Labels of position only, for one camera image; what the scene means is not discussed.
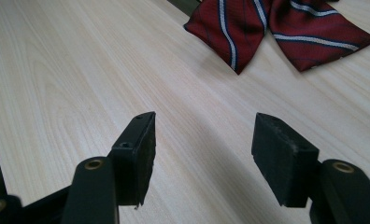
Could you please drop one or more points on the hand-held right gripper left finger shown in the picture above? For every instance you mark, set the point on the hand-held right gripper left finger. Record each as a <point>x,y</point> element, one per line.
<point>133,165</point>

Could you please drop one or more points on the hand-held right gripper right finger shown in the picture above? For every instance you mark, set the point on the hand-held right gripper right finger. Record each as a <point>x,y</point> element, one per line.
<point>282,161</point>

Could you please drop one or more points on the red striped bow tie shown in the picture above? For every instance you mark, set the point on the red striped bow tie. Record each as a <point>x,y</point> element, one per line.
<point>279,28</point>

